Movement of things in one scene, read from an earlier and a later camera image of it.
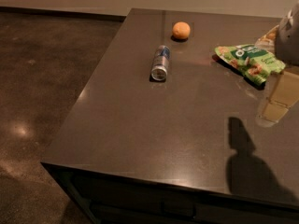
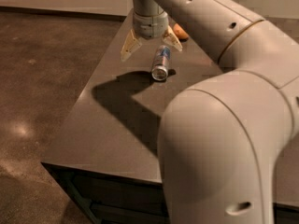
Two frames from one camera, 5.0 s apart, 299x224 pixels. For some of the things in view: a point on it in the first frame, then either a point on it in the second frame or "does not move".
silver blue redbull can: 161,63 does not move
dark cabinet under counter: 116,198 does not move
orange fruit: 181,30 does not move
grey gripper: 288,42 -> 149,25
